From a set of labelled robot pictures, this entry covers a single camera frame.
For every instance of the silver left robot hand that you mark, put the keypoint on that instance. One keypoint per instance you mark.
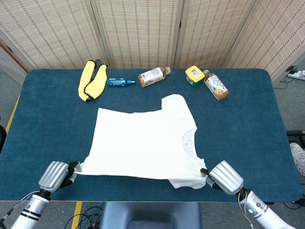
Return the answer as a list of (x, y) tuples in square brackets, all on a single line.
[(53, 175)]

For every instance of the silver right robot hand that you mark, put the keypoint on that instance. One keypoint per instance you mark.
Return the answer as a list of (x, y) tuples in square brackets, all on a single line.
[(226, 177)]

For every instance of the white T-shirt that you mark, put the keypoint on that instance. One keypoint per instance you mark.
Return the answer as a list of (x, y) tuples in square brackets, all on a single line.
[(143, 143)]

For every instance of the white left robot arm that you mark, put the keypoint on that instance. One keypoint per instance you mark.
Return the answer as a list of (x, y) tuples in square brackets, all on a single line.
[(28, 212)]

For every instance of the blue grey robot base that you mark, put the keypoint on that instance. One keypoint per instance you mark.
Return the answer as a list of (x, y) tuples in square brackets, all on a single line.
[(152, 212)]

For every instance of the blue felt table cover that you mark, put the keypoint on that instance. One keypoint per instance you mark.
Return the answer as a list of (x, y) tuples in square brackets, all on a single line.
[(47, 131)]

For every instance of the black round object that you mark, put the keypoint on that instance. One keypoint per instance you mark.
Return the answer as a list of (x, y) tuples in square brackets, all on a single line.
[(2, 138)]

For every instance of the white sneaker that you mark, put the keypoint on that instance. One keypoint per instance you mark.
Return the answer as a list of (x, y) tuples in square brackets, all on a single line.
[(297, 152)]

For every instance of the black stand base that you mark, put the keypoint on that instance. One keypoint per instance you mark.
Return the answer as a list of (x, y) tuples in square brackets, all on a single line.
[(296, 137)]

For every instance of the tea bottle with fruit label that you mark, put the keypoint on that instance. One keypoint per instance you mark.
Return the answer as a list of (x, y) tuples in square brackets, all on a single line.
[(215, 86)]

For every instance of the yellow cloth mitt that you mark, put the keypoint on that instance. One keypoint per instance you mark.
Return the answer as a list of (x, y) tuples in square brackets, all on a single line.
[(95, 83)]

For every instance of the green tub with yellow lid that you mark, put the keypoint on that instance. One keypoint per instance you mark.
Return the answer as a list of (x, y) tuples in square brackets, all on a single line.
[(194, 72)]

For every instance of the blue spray bottle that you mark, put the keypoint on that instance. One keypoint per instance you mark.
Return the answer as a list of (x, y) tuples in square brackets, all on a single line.
[(116, 82)]

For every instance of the white power strip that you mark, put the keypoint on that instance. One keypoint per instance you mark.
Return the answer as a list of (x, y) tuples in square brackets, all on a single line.
[(297, 75)]

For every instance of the tea bottle with red label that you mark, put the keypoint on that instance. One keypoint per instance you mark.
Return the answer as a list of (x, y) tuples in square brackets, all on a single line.
[(151, 76)]

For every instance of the black power adapter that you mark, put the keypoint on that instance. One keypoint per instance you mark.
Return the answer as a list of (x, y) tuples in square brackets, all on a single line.
[(291, 69)]

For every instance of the woven folding screen panel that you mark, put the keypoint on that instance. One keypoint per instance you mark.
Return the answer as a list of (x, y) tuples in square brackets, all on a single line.
[(47, 31), (278, 35), (140, 31), (209, 31)]

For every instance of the white door with brown frame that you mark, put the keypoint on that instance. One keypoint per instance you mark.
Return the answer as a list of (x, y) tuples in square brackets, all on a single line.
[(7, 64)]

